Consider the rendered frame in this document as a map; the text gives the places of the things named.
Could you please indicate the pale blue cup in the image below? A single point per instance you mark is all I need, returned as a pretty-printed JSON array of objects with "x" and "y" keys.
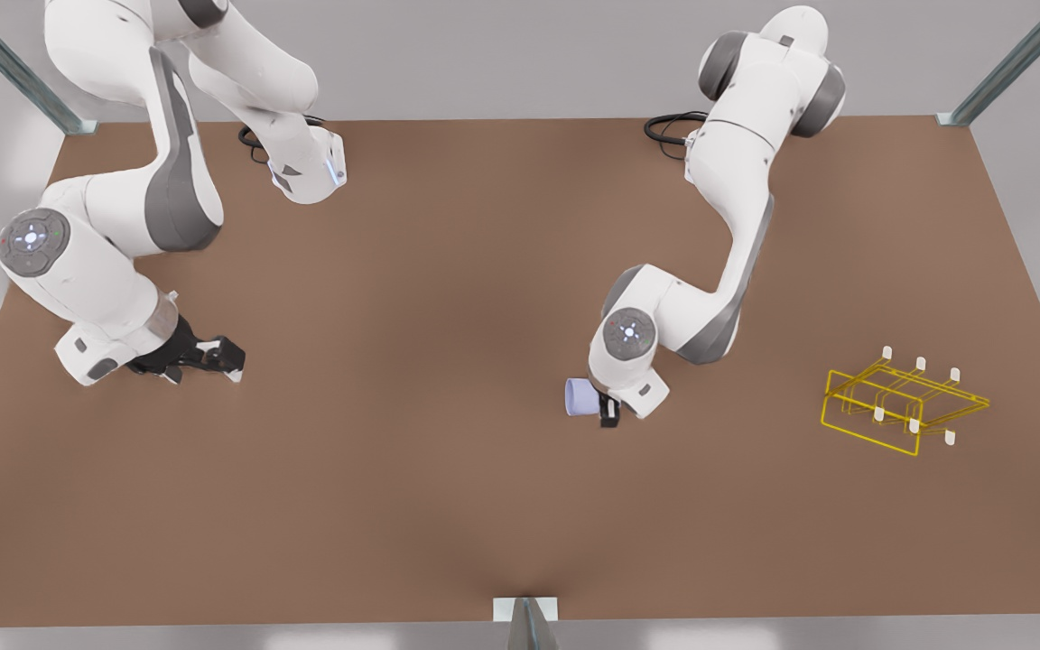
[{"x": 578, "y": 397}]

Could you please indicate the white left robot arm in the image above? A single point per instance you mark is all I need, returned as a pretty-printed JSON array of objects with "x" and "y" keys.
[{"x": 737, "y": 153}]

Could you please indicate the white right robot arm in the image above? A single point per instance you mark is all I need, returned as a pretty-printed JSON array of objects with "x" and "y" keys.
[{"x": 105, "y": 208}]

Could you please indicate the silver frame post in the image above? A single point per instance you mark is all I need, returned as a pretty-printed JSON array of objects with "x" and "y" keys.
[
  {"x": 527, "y": 623},
  {"x": 1016, "y": 59},
  {"x": 14, "y": 68}
]

